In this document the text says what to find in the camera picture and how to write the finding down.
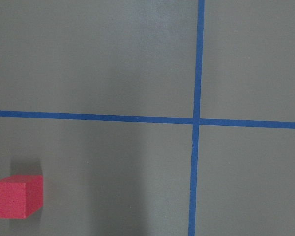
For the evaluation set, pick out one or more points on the red block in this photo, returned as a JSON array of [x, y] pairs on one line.
[[21, 196]]

